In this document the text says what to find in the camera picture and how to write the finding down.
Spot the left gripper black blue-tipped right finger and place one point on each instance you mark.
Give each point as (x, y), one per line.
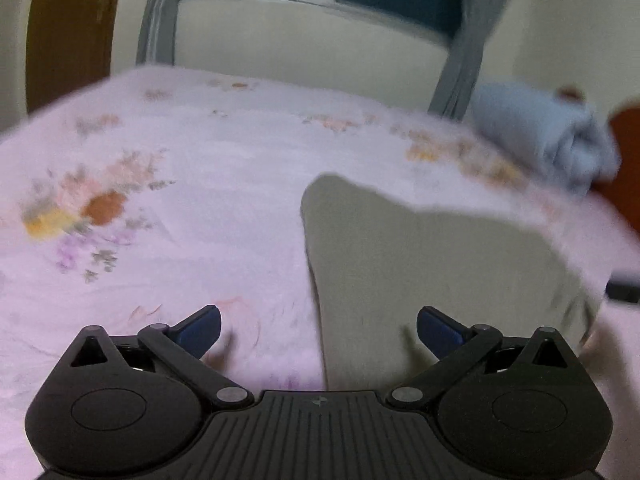
(458, 350)

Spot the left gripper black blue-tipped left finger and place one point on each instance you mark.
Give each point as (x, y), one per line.
(180, 349)

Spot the olive green pants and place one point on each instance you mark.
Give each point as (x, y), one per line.
(376, 263)

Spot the pink floral bed sheet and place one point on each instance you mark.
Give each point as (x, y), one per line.
(144, 198)

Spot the folded light blue blanket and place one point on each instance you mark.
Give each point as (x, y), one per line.
(563, 142)

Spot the grey curtain left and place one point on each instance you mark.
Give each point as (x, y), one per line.
(156, 42)

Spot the grey curtain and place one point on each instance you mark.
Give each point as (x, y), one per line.
(156, 42)
(459, 76)

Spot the brown wooden door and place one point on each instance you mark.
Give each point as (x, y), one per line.
(68, 47)

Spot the grey curtain right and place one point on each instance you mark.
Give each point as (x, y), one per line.
(459, 76)

